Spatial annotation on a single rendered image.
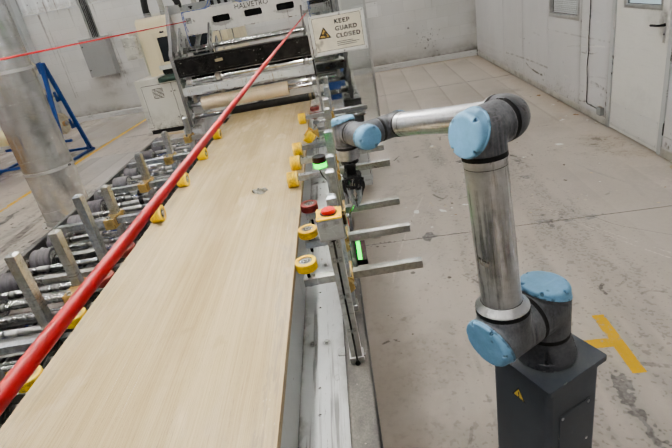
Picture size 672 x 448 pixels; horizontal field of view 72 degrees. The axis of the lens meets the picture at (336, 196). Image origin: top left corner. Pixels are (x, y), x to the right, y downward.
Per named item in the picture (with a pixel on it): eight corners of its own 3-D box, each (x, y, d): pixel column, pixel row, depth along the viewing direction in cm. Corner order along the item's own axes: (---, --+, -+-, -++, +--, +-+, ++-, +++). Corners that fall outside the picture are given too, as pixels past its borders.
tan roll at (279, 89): (346, 83, 427) (343, 69, 422) (346, 85, 416) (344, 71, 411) (194, 110, 433) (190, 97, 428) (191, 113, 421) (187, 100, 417)
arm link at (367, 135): (385, 119, 162) (365, 115, 173) (358, 129, 158) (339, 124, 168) (388, 145, 166) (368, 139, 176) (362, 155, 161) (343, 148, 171)
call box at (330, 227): (345, 229, 133) (340, 204, 130) (346, 241, 127) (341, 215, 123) (321, 233, 133) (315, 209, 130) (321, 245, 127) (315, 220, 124)
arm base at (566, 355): (540, 322, 162) (540, 299, 158) (590, 353, 146) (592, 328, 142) (500, 346, 155) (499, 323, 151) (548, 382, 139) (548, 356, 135)
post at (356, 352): (363, 352, 149) (340, 229, 132) (365, 363, 145) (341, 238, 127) (350, 354, 150) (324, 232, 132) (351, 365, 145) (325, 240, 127)
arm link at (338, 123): (338, 121, 167) (325, 117, 175) (344, 154, 172) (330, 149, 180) (360, 114, 171) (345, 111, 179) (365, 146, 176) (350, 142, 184)
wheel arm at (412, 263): (421, 264, 172) (420, 255, 170) (423, 269, 168) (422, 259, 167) (306, 283, 173) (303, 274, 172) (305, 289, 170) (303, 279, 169)
